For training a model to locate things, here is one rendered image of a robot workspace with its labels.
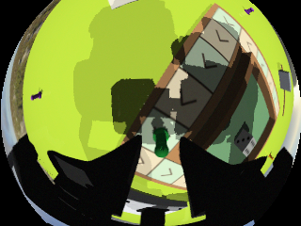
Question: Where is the white die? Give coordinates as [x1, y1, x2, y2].
[233, 128, 256, 157]

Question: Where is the green game pawn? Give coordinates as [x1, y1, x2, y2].
[153, 128, 169, 158]

